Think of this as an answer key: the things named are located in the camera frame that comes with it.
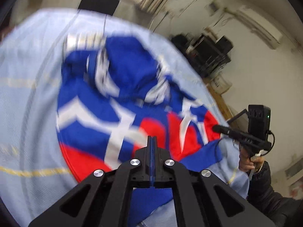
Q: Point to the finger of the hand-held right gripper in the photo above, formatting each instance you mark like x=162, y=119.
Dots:
x=221, y=129

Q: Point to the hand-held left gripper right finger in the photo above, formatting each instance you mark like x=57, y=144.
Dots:
x=159, y=167

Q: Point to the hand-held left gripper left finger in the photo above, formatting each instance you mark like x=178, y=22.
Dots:
x=145, y=165

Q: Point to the blue white printed hooded jacket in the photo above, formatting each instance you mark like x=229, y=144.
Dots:
x=99, y=99

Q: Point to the person's right forearm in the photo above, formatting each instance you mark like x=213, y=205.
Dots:
x=267, y=194

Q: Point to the person's right hand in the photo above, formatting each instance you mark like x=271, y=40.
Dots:
x=246, y=164

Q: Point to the white air conditioner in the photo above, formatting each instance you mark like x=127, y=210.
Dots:
x=260, y=32

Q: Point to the light blue striped bedsheet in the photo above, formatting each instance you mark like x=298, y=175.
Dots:
x=30, y=63

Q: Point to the black chair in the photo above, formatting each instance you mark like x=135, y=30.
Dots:
x=98, y=3

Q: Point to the white wall vent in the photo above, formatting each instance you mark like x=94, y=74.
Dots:
x=213, y=6

